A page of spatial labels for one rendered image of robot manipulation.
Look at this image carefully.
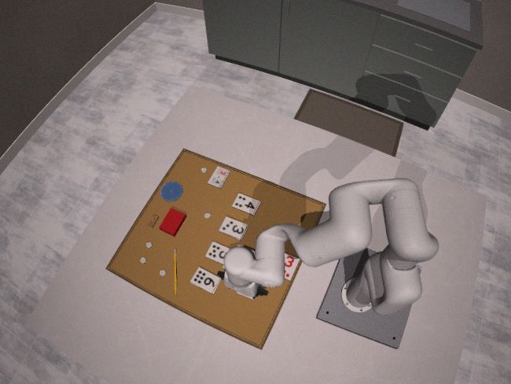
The red rectangular box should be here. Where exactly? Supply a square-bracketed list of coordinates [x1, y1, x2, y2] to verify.
[160, 209, 186, 237]

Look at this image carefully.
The blue round disc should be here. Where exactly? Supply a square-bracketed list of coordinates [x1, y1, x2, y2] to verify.
[160, 182, 182, 201]

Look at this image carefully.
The brown square mat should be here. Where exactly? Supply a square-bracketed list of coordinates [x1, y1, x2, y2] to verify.
[106, 149, 326, 350]
[110, 152, 322, 345]

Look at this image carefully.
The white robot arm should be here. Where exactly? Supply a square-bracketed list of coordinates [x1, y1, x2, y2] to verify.
[222, 178, 439, 315]

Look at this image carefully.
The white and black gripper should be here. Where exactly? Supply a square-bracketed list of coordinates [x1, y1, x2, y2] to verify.
[217, 271, 269, 299]

